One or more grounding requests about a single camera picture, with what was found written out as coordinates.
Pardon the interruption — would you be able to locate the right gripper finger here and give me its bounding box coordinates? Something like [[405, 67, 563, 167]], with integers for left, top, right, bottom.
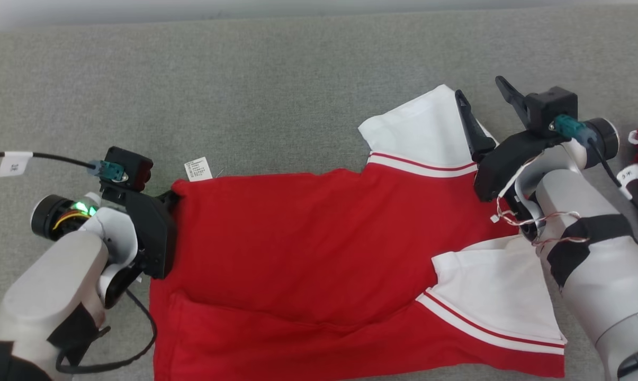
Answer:
[[454, 89, 497, 162], [495, 76, 529, 131]]

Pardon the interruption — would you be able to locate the right camera cable teal plug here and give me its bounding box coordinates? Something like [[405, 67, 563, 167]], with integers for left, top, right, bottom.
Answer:
[[553, 114, 638, 237]]

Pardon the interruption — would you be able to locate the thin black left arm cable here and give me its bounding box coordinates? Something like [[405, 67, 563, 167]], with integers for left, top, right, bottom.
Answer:
[[55, 288, 157, 375]]

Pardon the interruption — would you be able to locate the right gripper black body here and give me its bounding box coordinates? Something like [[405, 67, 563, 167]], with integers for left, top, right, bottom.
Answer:
[[473, 131, 569, 203]]

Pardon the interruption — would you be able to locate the grey fabric sofa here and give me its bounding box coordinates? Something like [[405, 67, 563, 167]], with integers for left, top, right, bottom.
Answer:
[[0, 5, 638, 381]]

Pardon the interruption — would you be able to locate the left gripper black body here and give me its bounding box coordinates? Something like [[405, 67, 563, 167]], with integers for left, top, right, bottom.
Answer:
[[100, 182, 181, 280]]

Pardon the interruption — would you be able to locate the red white-sleeved t-shirt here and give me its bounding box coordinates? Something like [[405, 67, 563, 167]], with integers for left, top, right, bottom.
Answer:
[[149, 84, 568, 381]]

